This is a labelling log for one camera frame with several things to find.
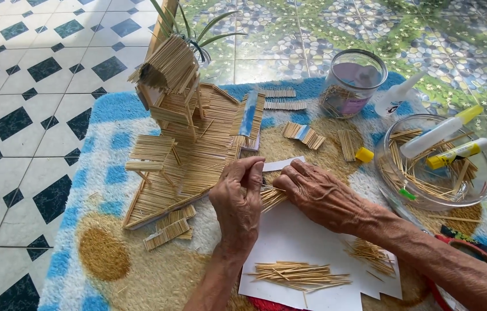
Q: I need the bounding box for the clear jar with toothpicks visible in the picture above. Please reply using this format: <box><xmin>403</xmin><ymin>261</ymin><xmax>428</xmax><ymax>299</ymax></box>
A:
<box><xmin>319</xmin><ymin>48</ymin><xmax>388</xmax><ymax>120</ymax></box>

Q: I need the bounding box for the folded toothpick panel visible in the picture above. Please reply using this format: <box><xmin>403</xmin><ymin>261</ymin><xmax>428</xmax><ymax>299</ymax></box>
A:
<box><xmin>281</xmin><ymin>121</ymin><xmax>326</xmax><ymax>151</ymax></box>

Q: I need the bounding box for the toothpick house model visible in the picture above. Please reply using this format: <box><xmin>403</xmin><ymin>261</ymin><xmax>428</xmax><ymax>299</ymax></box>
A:
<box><xmin>122</xmin><ymin>34</ymin><xmax>266</xmax><ymax>230</ymax></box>

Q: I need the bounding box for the small toothpick bundle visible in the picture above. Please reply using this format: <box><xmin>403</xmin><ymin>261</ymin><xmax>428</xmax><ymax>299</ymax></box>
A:
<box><xmin>260</xmin><ymin>185</ymin><xmax>290</xmax><ymax>213</ymax></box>

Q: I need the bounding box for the toothpick panel with blue strip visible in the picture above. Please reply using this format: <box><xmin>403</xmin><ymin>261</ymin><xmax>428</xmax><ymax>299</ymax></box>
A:
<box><xmin>230</xmin><ymin>90</ymin><xmax>267</xmax><ymax>152</ymax></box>

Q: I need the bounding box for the person's left hand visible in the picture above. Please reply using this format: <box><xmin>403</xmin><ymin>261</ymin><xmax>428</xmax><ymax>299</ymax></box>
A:
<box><xmin>208</xmin><ymin>156</ymin><xmax>267</xmax><ymax>255</ymax></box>

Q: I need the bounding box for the yellow labelled glue bottle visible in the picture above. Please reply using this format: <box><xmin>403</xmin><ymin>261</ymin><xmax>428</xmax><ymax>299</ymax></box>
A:
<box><xmin>425</xmin><ymin>138</ymin><xmax>487</xmax><ymax>170</ymax></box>

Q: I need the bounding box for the clear glue bottle white nozzle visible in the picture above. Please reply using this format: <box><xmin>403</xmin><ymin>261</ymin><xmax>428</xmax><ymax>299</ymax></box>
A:
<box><xmin>374</xmin><ymin>71</ymin><xmax>426</xmax><ymax>118</ymax></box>

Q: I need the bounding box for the white paper sheet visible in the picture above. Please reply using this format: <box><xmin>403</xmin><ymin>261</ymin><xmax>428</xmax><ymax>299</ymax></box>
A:
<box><xmin>238</xmin><ymin>200</ymin><xmax>403</xmax><ymax>311</ymax></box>

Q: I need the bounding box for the small white paper strip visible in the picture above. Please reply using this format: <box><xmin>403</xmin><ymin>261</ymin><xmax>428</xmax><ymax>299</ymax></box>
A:
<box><xmin>262</xmin><ymin>155</ymin><xmax>306</xmax><ymax>173</ymax></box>

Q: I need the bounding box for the heap of toothpicks in bowl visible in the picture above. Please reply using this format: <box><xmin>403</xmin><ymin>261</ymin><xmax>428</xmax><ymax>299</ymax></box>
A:
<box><xmin>380</xmin><ymin>128</ymin><xmax>480</xmax><ymax>201</ymax></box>

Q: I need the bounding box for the upright narrow toothpick panel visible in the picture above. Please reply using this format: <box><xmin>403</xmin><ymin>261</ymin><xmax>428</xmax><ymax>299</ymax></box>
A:
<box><xmin>337</xmin><ymin>128</ymin><xmax>357</xmax><ymax>162</ymax></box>

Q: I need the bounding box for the green leafy plant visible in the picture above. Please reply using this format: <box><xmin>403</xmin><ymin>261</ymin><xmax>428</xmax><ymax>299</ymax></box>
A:
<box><xmin>149</xmin><ymin>0</ymin><xmax>248</xmax><ymax>65</ymax></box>

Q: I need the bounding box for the flat toothpick panel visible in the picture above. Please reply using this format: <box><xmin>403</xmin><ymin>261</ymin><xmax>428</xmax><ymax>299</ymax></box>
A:
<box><xmin>143</xmin><ymin>218</ymin><xmax>194</xmax><ymax>251</ymax></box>
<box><xmin>156</xmin><ymin>205</ymin><xmax>197</xmax><ymax>230</ymax></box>

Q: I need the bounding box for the red rimmed basket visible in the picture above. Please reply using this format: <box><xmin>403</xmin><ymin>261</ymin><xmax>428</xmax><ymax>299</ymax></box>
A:
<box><xmin>426</xmin><ymin>234</ymin><xmax>487</xmax><ymax>311</ymax></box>

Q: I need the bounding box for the red cloth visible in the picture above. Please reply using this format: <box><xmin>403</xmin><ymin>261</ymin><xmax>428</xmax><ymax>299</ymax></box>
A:
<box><xmin>248</xmin><ymin>296</ymin><xmax>298</xmax><ymax>311</ymax></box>

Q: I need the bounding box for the person's right hand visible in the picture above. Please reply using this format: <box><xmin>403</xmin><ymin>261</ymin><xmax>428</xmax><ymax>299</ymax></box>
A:
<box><xmin>272</xmin><ymin>160</ymin><xmax>375</xmax><ymax>237</ymax></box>

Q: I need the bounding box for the loose yellow cap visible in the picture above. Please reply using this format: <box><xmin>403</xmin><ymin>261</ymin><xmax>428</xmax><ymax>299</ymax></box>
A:
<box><xmin>354</xmin><ymin>146</ymin><xmax>375</xmax><ymax>164</ymax></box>

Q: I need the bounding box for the large pile of toothpicks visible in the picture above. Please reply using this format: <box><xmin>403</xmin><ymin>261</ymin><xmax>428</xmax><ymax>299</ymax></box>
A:
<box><xmin>245</xmin><ymin>260</ymin><xmax>352</xmax><ymax>295</ymax></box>

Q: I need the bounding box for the long narrow toothpick panel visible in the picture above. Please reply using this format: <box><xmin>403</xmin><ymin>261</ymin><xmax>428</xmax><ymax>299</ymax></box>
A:
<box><xmin>258</xmin><ymin>87</ymin><xmax>297</xmax><ymax>98</ymax></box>
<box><xmin>264</xmin><ymin>100</ymin><xmax>308</xmax><ymax>111</ymax></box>

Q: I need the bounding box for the wooden post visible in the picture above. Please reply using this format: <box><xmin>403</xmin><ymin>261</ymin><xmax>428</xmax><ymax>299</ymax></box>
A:
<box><xmin>146</xmin><ymin>0</ymin><xmax>179</xmax><ymax>61</ymax></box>

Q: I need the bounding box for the round glass bowl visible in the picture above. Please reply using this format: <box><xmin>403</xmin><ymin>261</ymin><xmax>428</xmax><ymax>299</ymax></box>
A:
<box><xmin>373</xmin><ymin>113</ymin><xmax>487</xmax><ymax>212</ymax></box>

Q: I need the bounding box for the small pile of toothpicks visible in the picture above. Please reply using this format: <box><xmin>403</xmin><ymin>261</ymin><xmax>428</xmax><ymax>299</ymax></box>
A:
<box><xmin>342</xmin><ymin>237</ymin><xmax>398</xmax><ymax>278</ymax></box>

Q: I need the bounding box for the single loose toothpick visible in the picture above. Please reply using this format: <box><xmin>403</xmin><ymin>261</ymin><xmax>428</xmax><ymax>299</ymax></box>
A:
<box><xmin>427</xmin><ymin>214</ymin><xmax>484</xmax><ymax>223</ymax></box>

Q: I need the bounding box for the white glue bottle yellow cap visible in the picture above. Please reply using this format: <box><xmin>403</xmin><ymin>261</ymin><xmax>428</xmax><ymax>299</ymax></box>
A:
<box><xmin>400</xmin><ymin>105</ymin><xmax>484</xmax><ymax>159</ymax></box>

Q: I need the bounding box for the blue white tan shaggy rug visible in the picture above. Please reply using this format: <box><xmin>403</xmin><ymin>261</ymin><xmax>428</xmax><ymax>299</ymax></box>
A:
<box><xmin>38</xmin><ymin>71</ymin><xmax>487</xmax><ymax>311</ymax></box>

